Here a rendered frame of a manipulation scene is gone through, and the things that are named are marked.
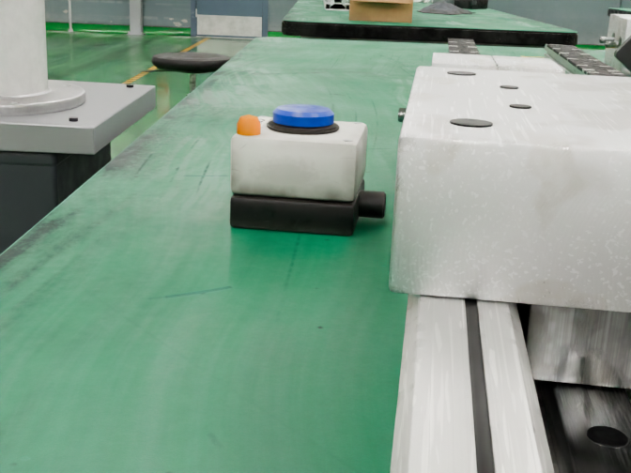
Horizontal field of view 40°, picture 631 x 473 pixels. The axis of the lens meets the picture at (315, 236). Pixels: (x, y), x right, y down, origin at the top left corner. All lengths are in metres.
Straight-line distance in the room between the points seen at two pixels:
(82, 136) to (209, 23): 11.02
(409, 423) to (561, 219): 0.07
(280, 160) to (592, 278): 0.35
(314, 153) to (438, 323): 0.35
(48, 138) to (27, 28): 0.12
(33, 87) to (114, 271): 0.41
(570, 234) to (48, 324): 0.27
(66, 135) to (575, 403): 0.60
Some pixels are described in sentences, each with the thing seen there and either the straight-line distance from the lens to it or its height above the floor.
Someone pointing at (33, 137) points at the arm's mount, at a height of 0.79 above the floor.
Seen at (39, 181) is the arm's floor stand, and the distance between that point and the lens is 0.81.
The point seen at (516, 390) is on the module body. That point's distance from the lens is 0.18.
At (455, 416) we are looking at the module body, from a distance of 0.16.
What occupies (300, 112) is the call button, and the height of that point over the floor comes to 0.85.
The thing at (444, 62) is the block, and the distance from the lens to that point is 0.70.
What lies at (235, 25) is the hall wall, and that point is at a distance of 11.74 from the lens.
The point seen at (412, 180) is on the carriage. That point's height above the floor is 0.89.
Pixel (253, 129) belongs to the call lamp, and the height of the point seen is 0.84.
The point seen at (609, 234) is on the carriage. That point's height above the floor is 0.88.
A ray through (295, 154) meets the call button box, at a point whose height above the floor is 0.83.
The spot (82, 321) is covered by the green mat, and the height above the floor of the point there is 0.78.
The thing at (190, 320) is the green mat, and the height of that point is 0.78.
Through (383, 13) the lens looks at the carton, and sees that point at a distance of 2.88.
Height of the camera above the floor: 0.94
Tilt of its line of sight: 17 degrees down
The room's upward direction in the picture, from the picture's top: 2 degrees clockwise
